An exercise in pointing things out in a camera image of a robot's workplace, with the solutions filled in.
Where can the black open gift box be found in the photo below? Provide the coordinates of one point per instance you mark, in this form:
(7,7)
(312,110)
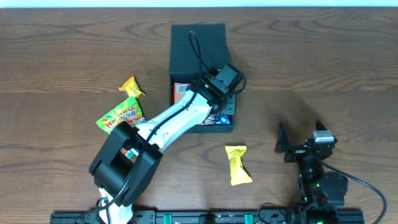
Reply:
(183,63)

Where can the red wafer snack box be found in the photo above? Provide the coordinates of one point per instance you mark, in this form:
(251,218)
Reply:
(178,92)

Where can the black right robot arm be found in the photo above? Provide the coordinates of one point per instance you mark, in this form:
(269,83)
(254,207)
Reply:
(322,192)

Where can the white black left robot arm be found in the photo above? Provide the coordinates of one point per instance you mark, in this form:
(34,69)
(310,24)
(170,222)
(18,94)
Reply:
(130,156)

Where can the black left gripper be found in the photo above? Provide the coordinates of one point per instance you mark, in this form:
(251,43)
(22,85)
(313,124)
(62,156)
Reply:
(230,106)

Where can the green Haribo gummy bag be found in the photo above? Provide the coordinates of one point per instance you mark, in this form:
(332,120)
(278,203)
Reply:
(129,111)

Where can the small orange candy wrapper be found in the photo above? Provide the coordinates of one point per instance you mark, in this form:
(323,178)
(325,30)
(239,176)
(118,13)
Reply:
(132,88)

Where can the blue Oreo cookie pack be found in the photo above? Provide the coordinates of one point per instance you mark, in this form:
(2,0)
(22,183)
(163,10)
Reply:
(215,119)

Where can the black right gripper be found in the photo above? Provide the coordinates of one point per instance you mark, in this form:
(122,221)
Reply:
(283,147)

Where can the yellow candy wrapper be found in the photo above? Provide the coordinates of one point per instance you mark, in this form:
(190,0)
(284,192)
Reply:
(237,171)

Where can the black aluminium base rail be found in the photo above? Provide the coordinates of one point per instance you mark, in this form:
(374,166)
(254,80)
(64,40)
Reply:
(246,217)

